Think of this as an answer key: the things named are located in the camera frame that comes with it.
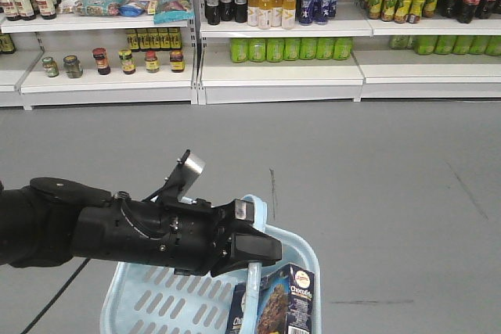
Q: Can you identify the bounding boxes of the orange juice bottles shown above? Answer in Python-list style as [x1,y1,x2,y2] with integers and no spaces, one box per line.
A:
[247,0,296,30]

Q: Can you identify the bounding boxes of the snack bag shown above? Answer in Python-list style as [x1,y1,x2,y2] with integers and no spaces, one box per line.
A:
[76,0,126,16]

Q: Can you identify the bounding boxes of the white supermarket shelf unit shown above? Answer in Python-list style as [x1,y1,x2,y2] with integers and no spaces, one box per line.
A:
[1,0,500,109]

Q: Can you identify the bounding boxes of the green drink bottles row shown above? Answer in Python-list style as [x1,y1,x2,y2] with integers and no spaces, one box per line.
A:
[229,37,353,63]

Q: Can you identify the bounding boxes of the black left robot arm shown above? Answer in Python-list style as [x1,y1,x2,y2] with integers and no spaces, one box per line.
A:
[1,177,282,276]

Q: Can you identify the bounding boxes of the blue chocolate cookie box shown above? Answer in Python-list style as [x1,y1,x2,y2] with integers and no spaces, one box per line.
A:
[251,263,322,334]

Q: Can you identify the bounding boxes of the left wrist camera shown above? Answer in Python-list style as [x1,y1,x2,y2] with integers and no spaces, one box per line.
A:
[163,149,206,200]

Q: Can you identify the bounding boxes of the blue water bottles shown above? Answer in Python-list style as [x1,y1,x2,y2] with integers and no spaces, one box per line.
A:
[298,0,338,26]

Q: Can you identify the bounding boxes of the light blue plastic basket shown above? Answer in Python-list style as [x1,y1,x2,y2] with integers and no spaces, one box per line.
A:
[99,195,323,333]

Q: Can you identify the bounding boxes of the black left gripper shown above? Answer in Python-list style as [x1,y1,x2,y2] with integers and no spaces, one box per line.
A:
[70,191,282,277]

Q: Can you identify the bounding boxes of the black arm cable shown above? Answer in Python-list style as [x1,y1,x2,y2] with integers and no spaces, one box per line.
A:
[19,256,89,334]

